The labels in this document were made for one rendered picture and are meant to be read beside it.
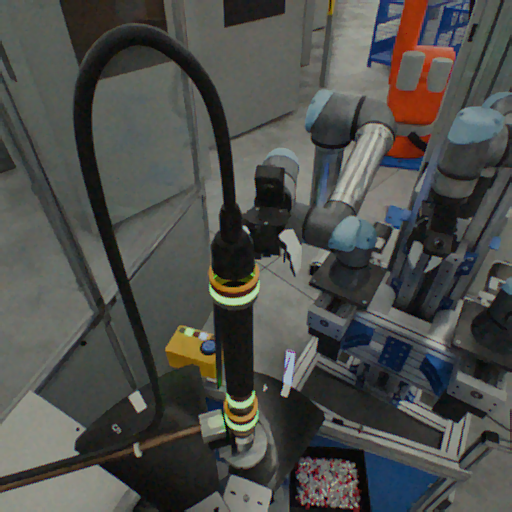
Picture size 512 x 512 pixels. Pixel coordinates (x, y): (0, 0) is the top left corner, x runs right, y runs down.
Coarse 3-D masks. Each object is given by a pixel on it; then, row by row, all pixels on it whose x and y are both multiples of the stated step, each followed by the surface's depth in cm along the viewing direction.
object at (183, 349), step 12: (180, 336) 117; (192, 336) 116; (168, 348) 113; (180, 348) 113; (192, 348) 113; (168, 360) 117; (180, 360) 114; (192, 360) 112; (204, 360) 110; (204, 372) 114
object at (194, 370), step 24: (168, 384) 66; (192, 384) 67; (120, 408) 63; (168, 408) 65; (192, 408) 66; (96, 432) 61; (144, 456) 64; (168, 456) 65; (192, 456) 66; (120, 480) 64; (144, 480) 64; (168, 480) 65; (192, 480) 66; (216, 480) 67; (168, 504) 65; (192, 504) 66
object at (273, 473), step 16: (256, 384) 90; (272, 384) 91; (272, 400) 89; (288, 400) 90; (304, 400) 91; (272, 416) 86; (288, 416) 87; (304, 416) 88; (320, 416) 90; (272, 432) 84; (288, 432) 84; (304, 432) 86; (272, 448) 81; (288, 448) 82; (304, 448) 83; (272, 464) 79; (288, 464) 80; (256, 480) 77; (272, 480) 77
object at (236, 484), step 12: (228, 480) 78; (240, 480) 77; (228, 492) 76; (240, 492) 76; (252, 492) 76; (264, 492) 76; (228, 504) 74; (240, 504) 74; (252, 504) 74; (264, 504) 74
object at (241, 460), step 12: (204, 420) 50; (204, 432) 49; (216, 432) 49; (228, 432) 51; (264, 432) 57; (216, 444) 50; (228, 444) 51; (264, 444) 56; (228, 456) 54; (240, 456) 54; (252, 456) 55; (240, 468) 54
